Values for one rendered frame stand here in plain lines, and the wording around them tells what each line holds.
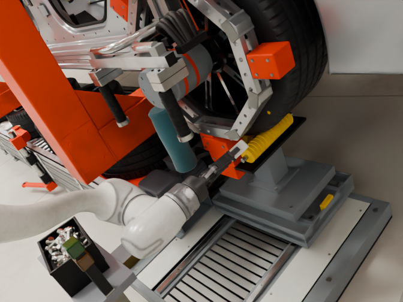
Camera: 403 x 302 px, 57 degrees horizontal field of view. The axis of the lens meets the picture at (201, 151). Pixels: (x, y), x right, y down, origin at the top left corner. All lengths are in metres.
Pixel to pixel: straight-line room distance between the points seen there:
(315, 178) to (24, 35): 1.18
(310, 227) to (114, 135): 0.85
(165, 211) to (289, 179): 0.76
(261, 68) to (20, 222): 0.65
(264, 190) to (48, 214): 0.99
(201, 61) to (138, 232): 0.55
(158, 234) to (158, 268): 0.78
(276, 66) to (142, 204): 0.48
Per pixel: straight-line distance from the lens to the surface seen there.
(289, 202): 1.46
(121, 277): 1.17
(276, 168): 1.52
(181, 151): 1.32
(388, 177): 1.84
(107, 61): 1.15
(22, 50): 1.43
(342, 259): 1.44
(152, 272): 1.68
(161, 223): 0.90
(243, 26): 0.99
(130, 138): 1.61
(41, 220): 0.76
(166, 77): 0.92
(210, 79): 1.32
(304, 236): 1.42
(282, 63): 0.96
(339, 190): 1.56
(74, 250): 1.04
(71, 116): 1.48
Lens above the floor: 1.20
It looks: 30 degrees down
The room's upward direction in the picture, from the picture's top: 24 degrees counter-clockwise
